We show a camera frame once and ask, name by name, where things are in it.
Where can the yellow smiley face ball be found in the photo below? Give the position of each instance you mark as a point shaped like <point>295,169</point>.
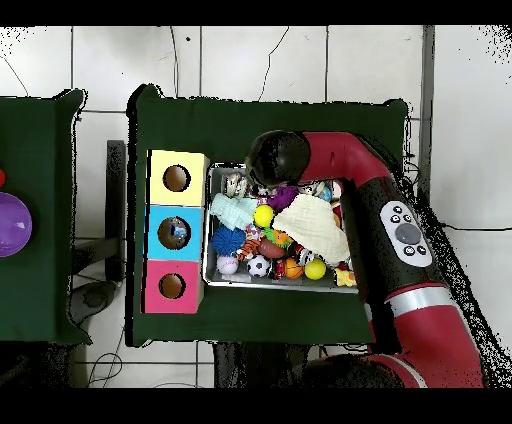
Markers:
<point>264,216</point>

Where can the purple plastic bowl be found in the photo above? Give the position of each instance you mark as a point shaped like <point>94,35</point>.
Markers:
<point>12,224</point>

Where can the wooden box with three holes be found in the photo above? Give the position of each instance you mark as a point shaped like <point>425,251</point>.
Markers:
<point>188,192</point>

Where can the small white baseball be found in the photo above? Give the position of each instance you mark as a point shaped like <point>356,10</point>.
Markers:
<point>227,265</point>

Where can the cream waffle cloth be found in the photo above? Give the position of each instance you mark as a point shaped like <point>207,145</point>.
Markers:
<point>316,228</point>

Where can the small red ball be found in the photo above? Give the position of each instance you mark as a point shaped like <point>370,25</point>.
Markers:
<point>2,178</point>

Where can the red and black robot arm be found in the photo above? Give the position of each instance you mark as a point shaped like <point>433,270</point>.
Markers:
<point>344,156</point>

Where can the purple spiky ball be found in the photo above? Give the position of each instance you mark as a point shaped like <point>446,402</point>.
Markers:
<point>283,198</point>

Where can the dark grey floor base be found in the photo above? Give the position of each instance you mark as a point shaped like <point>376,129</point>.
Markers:
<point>94,298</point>

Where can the small soccer ball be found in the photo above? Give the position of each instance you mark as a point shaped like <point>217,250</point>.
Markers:
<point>259,266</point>

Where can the crushed clear plastic bottle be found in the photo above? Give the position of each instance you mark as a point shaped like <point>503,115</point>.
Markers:
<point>176,232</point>

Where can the light blue waffle cloth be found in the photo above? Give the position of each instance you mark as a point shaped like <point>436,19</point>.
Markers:
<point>234,211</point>

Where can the blue spiky rubber ball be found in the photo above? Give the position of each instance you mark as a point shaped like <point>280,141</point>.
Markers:
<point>228,240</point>

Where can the small orange basketball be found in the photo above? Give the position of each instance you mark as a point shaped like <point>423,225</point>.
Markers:
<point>294,270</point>

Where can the dark green table cloth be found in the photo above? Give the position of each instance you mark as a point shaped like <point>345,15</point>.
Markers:
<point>32,220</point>
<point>240,132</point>

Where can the black upright panel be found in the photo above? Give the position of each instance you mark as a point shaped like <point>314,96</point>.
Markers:
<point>116,200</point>

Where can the plain yellow ball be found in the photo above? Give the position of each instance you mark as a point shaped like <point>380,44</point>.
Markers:
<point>315,269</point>

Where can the crushed silver can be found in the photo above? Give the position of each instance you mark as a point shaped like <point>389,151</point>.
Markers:
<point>236,184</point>

